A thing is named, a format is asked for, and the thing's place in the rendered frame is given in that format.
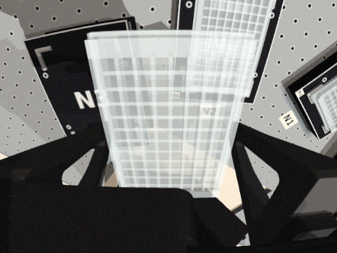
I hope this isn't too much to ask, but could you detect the white multi-well plate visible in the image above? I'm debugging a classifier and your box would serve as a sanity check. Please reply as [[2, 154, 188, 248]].
[[311, 75, 337, 133], [84, 30, 257, 197], [192, 0, 275, 96]]

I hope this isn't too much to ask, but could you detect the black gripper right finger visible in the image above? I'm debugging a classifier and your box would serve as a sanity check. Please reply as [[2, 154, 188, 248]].
[[231, 122, 337, 245]]

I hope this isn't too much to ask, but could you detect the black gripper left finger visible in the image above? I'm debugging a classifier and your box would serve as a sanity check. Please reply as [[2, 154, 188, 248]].
[[0, 122, 110, 186]]

